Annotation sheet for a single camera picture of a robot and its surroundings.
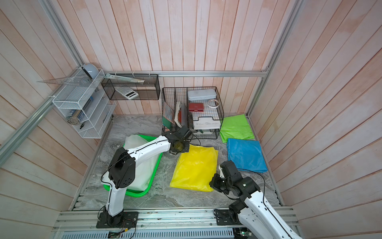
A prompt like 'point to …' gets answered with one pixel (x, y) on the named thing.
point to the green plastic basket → (141, 193)
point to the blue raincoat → (246, 154)
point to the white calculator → (127, 92)
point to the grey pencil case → (199, 94)
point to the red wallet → (196, 107)
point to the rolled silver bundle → (76, 115)
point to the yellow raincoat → (195, 169)
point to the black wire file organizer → (175, 111)
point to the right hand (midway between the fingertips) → (209, 181)
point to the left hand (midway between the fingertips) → (184, 150)
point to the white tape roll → (213, 106)
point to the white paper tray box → (205, 123)
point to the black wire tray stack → (205, 112)
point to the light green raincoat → (236, 127)
